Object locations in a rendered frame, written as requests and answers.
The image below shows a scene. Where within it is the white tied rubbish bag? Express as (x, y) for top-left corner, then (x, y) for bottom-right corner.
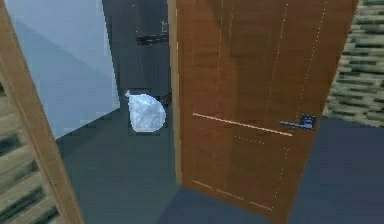
(124, 89), (167, 134)

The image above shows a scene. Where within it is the brown wooden room door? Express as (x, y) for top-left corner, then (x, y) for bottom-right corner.
(167, 0), (360, 224)

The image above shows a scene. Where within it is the black wall shelf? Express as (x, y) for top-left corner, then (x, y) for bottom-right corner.
(135, 33), (169, 47)

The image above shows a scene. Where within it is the dark blue door handle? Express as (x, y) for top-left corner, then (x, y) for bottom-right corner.
(279, 114), (318, 131)

